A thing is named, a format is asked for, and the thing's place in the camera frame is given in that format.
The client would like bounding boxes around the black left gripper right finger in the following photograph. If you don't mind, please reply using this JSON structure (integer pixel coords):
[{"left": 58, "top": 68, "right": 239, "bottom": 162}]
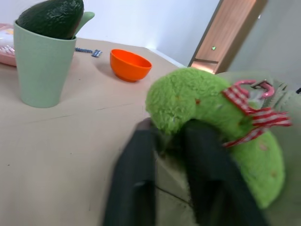
[{"left": 183, "top": 120, "right": 269, "bottom": 226}]

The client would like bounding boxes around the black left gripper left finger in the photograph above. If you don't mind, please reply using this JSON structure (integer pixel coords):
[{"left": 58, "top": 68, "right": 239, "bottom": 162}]
[{"left": 102, "top": 118, "right": 157, "bottom": 226}]

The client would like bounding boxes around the green plush keychain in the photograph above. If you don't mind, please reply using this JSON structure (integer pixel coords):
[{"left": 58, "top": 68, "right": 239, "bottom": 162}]
[{"left": 144, "top": 67, "right": 293, "bottom": 210}]

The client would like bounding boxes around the pink carabiner clip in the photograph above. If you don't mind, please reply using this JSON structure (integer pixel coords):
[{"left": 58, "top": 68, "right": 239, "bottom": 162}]
[{"left": 234, "top": 79, "right": 275, "bottom": 98}]

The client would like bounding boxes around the orange plastic bowl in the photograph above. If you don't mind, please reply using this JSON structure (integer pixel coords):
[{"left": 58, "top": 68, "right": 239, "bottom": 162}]
[{"left": 110, "top": 48, "right": 153, "bottom": 83}]

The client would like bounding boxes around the blue blister pack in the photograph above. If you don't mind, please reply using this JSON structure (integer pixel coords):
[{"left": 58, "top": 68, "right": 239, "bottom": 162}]
[{"left": 74, "top": 47, "right": 104, "bottom": 58}]

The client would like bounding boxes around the pale green plastic cup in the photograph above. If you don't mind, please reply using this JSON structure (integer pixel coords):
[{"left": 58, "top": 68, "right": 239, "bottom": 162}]
[{"left": 13, "top": 20, "right": 78, "bottom": 109}]

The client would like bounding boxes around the dark green avocado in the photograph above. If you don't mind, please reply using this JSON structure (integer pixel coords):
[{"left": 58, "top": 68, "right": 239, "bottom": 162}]
[{"left": 16, "top": 0, "right": 85, "bottom": 40}]

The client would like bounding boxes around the pink plastic tray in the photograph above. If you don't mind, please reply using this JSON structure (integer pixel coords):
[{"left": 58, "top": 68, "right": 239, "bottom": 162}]
[{"left": 0, "top": 23, "right": 17, "bottom": 67}]

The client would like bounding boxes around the wooden door frame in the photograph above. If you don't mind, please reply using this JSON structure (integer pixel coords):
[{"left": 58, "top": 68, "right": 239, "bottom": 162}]
[{"left": 187, "top": 0, "right": 269, "bottom": 75}]

